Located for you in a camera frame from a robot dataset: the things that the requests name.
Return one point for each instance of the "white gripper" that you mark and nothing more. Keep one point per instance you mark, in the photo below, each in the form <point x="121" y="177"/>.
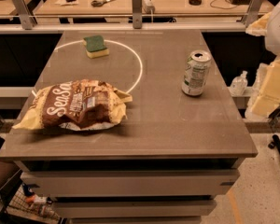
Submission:
<point x="279" y="32"/>

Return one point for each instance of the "brown chip bag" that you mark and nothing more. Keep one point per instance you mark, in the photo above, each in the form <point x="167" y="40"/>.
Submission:
<point x="79" y="105"/>

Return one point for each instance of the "clear plastic bottle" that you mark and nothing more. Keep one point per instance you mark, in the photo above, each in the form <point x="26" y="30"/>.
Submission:
<point x="239" y="84"/>

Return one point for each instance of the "green white soda can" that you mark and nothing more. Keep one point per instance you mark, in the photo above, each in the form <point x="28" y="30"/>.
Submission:
<point x="196" y="72"/>

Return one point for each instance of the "white power strip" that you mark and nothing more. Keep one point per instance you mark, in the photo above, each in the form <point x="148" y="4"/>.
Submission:
<point x="148" y="6"/>

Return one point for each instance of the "green yellow sponge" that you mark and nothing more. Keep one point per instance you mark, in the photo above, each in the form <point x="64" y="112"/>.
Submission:
<point x="95" y="46"/>

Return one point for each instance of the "grey drawer cabinet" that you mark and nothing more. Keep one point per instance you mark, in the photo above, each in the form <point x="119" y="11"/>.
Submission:
<point x="136" y="195"/>

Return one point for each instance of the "metal bracket post right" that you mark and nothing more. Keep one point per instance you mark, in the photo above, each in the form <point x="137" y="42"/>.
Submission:
<point x="252" y="12"/>

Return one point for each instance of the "metal bracket post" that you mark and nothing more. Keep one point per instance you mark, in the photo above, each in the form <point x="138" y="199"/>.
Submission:
<point x="27" y="19"/>
<point x="252" y="12"/>
<point x="137" y="14"/>

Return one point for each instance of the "metal bracket post centre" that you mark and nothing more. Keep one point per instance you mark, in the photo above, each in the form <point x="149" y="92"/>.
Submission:
<point x="137" y="14"/>

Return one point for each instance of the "black-handled scissors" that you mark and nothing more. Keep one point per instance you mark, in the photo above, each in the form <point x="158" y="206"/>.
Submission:
<point x="100" y="3"/>

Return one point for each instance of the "metal bracket post left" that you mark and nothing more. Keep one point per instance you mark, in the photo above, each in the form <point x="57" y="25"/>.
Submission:
<point x="27" y="19"/>

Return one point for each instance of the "wire basket with bottles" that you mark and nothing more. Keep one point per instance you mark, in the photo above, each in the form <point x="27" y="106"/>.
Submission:
<point x="27" y="202"/>

